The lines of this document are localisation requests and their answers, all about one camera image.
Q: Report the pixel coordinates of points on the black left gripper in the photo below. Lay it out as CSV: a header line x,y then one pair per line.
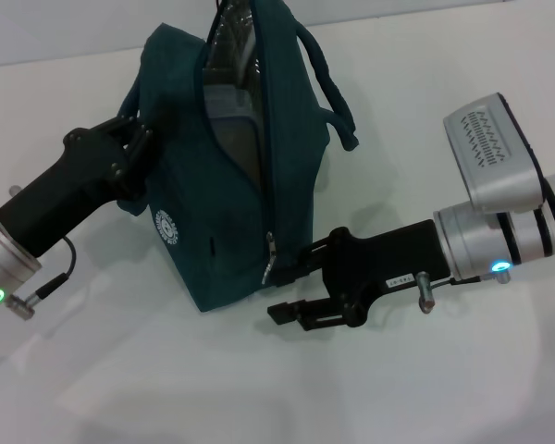
x,y
60,199

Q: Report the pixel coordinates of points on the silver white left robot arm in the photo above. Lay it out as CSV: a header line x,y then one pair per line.
x,y
4,268

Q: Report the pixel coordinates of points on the clear blue-rimmed plastic lunch box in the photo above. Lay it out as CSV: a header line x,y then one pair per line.
x,y
233,134

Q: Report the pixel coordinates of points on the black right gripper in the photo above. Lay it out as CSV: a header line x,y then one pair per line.
x,y
384,259

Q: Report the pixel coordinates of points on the dark teal fabric lunch bag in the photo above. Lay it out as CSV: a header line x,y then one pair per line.
x,y
296,139

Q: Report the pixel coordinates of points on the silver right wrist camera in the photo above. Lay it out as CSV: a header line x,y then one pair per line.
x,y
495,152

